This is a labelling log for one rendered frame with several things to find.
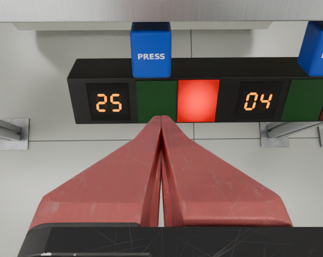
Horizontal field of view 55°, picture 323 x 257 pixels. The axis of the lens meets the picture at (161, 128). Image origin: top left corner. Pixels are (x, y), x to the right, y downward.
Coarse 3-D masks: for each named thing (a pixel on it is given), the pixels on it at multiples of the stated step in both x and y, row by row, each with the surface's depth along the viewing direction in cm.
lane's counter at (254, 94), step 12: (252, 84) 22; (264, 84) 22; (276, 84) 22; (240, 96) 23; (252, 96) 23; (264, 96) 23; (276, 96) 23; (240, 108) 23; (252, 108) 23; (264, 108) 23; (276, 108) 23
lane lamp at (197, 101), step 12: (180, 84) 22; (192, 84) 22; (204, 84) 22; (216, 84) 22; (180, 96) 22; (192, 96) 22; (204, 96) 22; (216, 96) 23; (180, 108) 23; (192, 108) 23; (204, 108) 23; (180, 120) 24; (192, 120) 24; (204, 120) 24
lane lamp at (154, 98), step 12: (144, 84) 22; (156, 84) 22; (168, 84) 22; (144, 96) 22; (156, 96) 22; (168, 96) 22; (144, 108) 23; (156, 108) 23; (168, 108) 23; (144, 120) 24
